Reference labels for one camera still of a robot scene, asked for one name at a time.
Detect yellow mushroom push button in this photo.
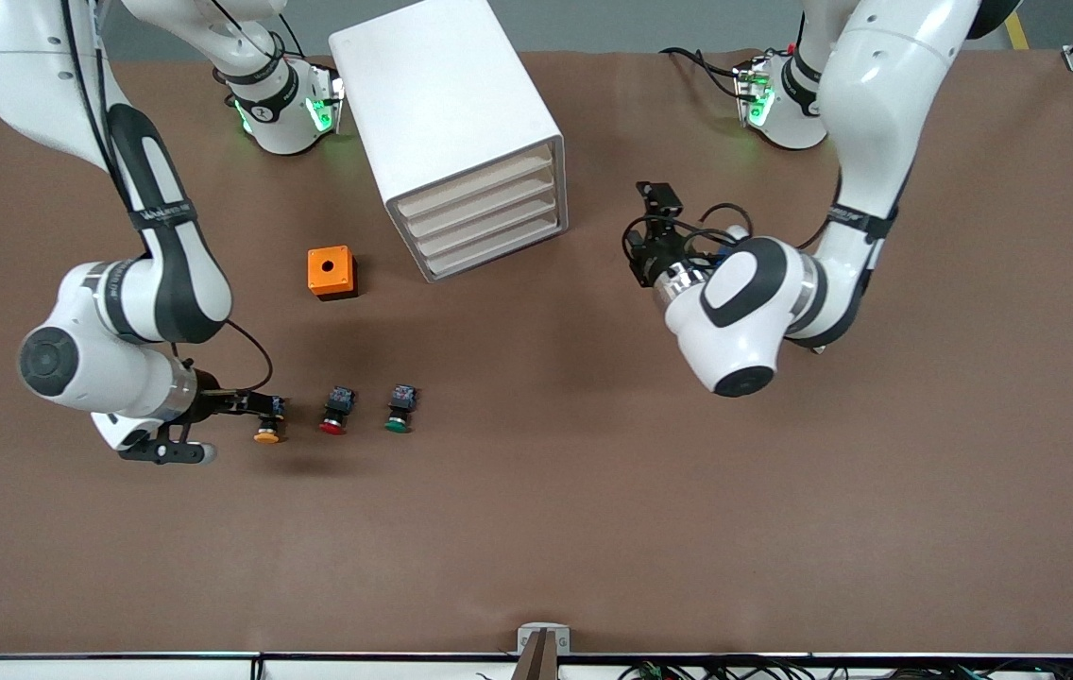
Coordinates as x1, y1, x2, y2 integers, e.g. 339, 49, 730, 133
252, 394, 289, 446

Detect red mushroom push button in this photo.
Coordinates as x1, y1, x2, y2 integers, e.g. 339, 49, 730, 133
318, 384, 356, 437

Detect green mushroom push button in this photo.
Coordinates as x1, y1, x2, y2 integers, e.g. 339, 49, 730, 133
383, 382, 419, 435

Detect brown table cover mat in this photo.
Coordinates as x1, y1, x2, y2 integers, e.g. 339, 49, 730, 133
0, 47, 1073, 657

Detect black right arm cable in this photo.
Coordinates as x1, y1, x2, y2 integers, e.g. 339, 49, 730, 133
60, 0, 275, 394

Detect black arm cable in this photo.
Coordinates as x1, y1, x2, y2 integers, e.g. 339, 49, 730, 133
60, 0, 275, 394
623, 201, 757, 286

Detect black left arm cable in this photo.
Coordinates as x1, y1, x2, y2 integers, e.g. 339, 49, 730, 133
623, 201, 757, 286

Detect black base cable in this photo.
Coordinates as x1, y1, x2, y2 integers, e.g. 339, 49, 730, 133
659, 46, 749, 97

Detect orange button enclosure box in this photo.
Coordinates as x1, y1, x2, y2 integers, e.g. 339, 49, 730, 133
306, 245, 360, 302

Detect white table edge rail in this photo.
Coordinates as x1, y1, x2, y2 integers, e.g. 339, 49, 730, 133
0, 652, 1073, 680

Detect grey metal mount bracket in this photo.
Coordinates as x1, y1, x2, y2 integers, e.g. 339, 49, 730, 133
517, 622, 571, 655

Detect tangled black cable bundle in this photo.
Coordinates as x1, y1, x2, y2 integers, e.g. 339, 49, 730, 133
475, 659, 1073, 680

